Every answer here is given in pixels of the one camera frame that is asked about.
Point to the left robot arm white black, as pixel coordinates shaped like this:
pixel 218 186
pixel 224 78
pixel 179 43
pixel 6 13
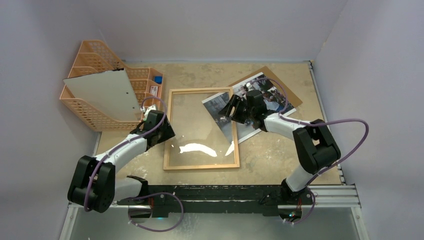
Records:
pixel 94 184

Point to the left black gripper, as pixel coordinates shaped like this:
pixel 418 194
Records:
pixel 168 132

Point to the red white small box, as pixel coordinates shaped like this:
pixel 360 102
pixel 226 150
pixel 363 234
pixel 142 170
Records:
pixel 154 90

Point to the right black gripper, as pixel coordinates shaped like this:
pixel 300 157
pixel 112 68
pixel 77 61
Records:
pixel 238 108

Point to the clear acrylic frame pane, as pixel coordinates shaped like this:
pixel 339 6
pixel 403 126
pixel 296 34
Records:
pixel 198 132

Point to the street scene photo print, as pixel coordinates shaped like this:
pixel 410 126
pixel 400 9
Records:
pixel 274 99

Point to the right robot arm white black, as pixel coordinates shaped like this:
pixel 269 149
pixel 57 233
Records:
pixel 315 146

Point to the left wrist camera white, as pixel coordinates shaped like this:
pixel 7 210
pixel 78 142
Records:
pixel 146 109

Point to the orange plastic file organizer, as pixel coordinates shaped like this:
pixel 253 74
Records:
pixel 94 56

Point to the blue small item in organizer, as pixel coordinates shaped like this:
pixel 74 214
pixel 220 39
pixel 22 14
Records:
pixel 158 79

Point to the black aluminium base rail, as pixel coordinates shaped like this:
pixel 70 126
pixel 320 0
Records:
pixel 266 200

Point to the white board in organizer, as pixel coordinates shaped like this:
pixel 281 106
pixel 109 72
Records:
pixel 109 92

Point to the brown frame backing board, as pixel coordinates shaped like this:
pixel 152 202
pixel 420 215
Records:
pixel 292 97

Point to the wooden picture frame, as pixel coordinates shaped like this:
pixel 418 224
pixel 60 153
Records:
pixel 198 165

